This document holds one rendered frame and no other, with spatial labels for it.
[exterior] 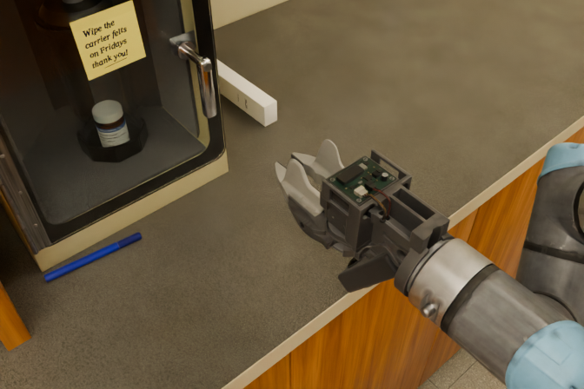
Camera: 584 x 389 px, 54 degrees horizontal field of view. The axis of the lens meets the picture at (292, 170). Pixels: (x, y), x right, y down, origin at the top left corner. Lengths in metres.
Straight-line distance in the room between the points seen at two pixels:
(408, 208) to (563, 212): 0.14
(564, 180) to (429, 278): 0.16
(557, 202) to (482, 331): 0.15
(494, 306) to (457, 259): 0.05
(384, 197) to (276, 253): 0.33
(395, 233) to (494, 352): 0.13
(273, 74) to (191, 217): 0.40
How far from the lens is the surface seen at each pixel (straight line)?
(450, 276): 0.51
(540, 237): 0.59
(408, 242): 0.52
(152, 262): 0.84
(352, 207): 0.52
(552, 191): 0.59
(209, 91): 0.75
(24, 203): 0.78
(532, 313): 0.50
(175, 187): 0.90
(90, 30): 0.69
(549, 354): 0.49
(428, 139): 1.03
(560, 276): 0.59
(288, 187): 0.62
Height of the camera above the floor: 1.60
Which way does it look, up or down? 44 degrees down
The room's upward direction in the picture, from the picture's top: straight up
